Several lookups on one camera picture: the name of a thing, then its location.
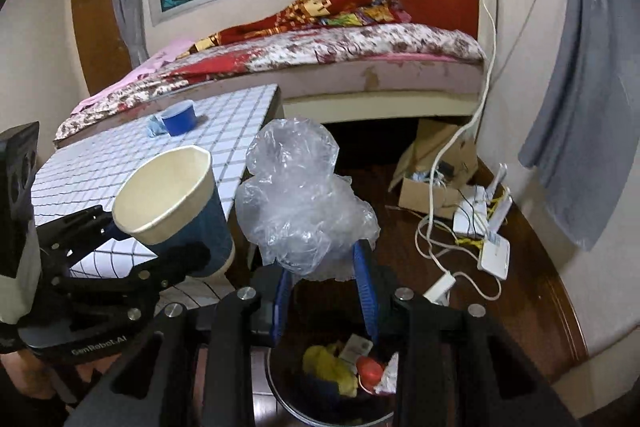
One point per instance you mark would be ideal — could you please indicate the clear plastic bag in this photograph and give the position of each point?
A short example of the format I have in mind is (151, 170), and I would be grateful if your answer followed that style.
(300, 197)

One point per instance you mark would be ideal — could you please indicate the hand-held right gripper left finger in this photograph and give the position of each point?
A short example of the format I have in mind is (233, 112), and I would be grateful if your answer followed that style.
(279, 307)

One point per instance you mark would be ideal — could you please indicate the white power adapter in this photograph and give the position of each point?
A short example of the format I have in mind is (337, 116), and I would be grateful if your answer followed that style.
(440, 288)

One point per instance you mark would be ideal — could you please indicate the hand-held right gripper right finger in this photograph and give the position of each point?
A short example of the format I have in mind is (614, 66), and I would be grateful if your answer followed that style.
(365, 287)

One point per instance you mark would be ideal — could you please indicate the red plastic bag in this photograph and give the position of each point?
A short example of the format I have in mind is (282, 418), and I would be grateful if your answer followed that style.
(370, 367)

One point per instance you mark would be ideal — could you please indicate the yellow cloth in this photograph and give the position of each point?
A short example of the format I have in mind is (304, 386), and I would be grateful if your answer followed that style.
(325, 364)

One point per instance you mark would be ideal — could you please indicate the light blue crumpled tissue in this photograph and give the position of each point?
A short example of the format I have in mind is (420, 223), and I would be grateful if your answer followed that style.
(155, 127)

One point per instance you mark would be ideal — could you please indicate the brown wooden door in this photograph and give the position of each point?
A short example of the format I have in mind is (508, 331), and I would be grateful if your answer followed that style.
(100, 32)

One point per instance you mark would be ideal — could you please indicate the blue paper cup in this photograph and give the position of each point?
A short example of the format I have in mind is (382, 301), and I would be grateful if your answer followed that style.
(165, 192)

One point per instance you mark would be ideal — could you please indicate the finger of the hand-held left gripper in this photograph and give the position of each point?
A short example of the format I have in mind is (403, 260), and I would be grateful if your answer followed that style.
(150, 277)
(80, 232)

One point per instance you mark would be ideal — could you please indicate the round metal trash bin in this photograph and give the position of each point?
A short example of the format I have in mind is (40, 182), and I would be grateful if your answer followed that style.
(280, 402)

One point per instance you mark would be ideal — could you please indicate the dark blue cloth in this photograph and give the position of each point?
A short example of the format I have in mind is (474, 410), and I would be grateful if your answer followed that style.
(320, 387)

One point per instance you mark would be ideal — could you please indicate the flat white router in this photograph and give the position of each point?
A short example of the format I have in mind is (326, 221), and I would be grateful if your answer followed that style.
(495, 257)

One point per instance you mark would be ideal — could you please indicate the pink bed sheet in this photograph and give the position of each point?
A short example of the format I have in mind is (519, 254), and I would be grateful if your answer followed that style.
(165, 57)

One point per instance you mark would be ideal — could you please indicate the bed with floral bedding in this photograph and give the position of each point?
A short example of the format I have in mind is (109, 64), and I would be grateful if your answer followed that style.
(400, 39)

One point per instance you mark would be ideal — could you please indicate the white router with antennas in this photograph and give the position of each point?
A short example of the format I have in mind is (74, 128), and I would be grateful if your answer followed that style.
(470, 217)

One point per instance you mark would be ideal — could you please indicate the red printed blanket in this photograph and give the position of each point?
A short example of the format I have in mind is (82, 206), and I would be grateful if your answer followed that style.
(300, 14)

